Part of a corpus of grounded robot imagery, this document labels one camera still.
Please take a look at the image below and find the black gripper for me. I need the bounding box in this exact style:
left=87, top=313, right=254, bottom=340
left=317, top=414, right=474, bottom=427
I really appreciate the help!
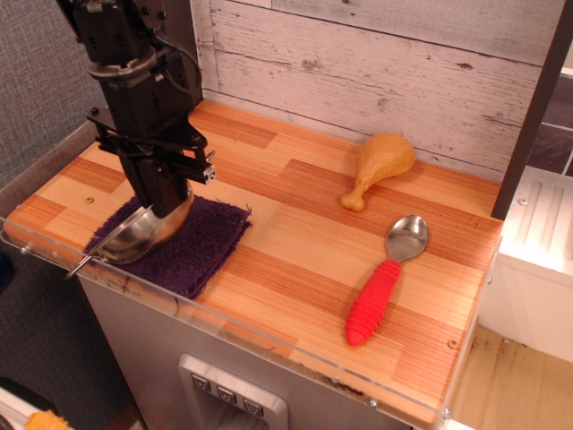
left=88, top=66, right=216, bottom=219

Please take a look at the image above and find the steel bowl with handles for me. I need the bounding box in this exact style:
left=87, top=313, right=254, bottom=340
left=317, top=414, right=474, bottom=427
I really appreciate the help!
left=65, top=187, right=194, bottom=279

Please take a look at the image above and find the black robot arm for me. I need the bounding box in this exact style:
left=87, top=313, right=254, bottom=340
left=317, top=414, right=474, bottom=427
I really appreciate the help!
left=58, top=1, right=215, bottom=219

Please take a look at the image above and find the purple cloth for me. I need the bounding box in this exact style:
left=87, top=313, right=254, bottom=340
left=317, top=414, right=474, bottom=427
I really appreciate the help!
left=83, top=193, right=254, bottom=300

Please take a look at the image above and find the grey toy fridge cabinet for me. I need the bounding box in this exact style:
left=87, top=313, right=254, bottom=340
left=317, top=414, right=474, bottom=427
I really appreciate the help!
left=80, top=277, right=408, bottom=429

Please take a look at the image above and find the toy chicken drumstick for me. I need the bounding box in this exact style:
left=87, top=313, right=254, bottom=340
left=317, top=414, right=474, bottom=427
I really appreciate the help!
left=340, top=133, right=415, bottom=212

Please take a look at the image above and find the silver dispenser panel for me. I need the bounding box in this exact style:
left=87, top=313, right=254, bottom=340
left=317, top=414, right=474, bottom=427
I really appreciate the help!
left=178, top=353, right=289, bottom=429

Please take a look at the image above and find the orange object bottom left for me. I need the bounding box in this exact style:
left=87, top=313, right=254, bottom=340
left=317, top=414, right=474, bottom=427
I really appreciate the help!
left=23, top=410, right=71, bottom=430

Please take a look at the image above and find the clear acrylic guard rail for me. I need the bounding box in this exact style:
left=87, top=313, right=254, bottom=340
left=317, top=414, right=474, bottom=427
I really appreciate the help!
left=0, top=215, right=502, bottom=426

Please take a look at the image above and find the spoon with red handle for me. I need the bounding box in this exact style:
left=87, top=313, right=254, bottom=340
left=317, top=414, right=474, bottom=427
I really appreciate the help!
left=345, top=215, right=429, bottom=347

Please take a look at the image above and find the dark vertical post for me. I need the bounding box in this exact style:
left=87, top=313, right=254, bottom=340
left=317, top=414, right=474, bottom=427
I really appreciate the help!
left=491, top=0, right=572, bottom=220

